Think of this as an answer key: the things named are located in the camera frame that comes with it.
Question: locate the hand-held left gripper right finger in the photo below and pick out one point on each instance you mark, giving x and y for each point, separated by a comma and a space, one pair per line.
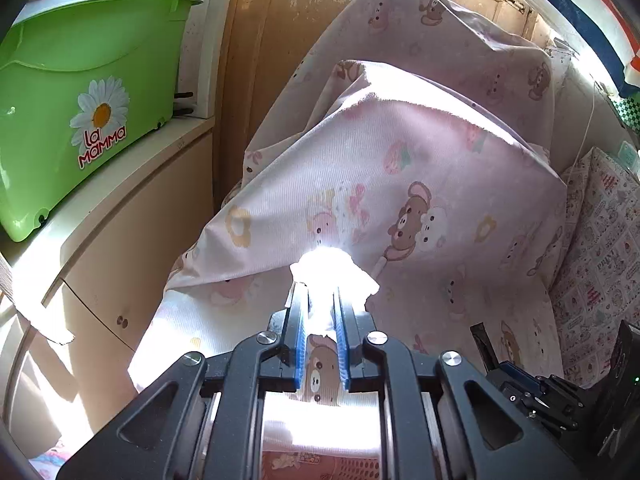
341, 345

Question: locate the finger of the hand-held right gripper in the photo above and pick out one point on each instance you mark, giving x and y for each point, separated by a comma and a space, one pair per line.
530, 395

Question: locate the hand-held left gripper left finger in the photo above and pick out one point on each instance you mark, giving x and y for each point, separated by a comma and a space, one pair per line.
300, 340

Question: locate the white tissue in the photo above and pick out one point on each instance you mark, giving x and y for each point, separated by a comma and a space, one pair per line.
325, 270

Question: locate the patterned pink cushion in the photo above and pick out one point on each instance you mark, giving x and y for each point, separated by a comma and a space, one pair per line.
595, 260

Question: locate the white cabinet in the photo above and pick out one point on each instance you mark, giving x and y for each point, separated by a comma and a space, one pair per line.
140, 220

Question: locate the pink bear print cloth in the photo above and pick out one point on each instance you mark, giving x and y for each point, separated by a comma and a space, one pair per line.
400, 135

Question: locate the pale blue card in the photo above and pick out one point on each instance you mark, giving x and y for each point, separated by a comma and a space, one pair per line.
627, 152

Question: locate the green checked cloth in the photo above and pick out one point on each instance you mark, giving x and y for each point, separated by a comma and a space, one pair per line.
629, 112

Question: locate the wooden door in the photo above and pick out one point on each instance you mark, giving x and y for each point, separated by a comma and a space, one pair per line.
280, 10

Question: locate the green plastic storage bin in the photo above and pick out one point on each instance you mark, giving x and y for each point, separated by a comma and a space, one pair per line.
60, 75

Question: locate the striped blue cloth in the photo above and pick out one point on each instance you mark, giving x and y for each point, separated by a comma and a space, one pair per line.
585, 15

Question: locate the white shelf frame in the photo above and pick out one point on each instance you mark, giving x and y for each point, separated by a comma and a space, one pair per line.
205, 35

